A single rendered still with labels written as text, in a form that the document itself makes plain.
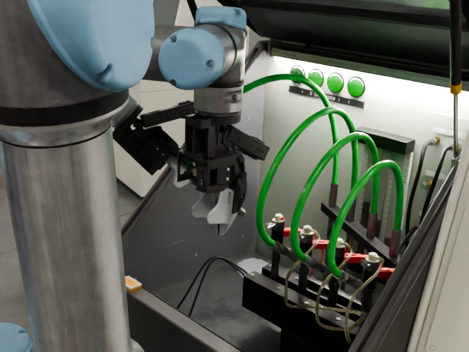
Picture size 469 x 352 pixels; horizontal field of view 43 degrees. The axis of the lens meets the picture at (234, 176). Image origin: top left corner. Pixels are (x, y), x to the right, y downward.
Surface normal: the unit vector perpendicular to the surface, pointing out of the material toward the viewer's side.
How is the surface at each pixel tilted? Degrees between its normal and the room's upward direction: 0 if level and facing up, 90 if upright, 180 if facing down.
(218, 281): 0
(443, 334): 76
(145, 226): 90
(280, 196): 90
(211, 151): 90
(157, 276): 90
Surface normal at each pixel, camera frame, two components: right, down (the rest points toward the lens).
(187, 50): -0.25, 0.32
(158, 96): 0.54, 0.31
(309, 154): -0.71, 0.21
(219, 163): 0.71, 0.27
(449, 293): -0.68, -0.02
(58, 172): 0.22, 0.44
